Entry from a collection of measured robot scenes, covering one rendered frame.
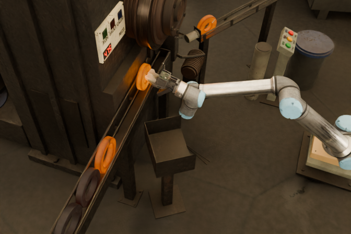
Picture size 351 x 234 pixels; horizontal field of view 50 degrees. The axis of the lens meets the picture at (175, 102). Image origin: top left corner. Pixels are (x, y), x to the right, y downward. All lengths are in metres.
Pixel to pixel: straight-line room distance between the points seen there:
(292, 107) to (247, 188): 0.79
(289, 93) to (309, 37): 1.15
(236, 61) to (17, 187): 2.07
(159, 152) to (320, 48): 1.65
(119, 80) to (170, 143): 0.44
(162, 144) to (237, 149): 0.91
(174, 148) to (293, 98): 0.69
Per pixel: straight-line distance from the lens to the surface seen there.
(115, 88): 1.96
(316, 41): 3.20
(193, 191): 2.60
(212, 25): 2.67
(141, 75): 2.09
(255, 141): 2.90
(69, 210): 1.72
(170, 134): 2.09
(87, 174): 1.77
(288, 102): 2.09
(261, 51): 2.82
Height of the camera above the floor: 2.26
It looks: 48 degrees down
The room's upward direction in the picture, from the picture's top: 3 degrees clockwise
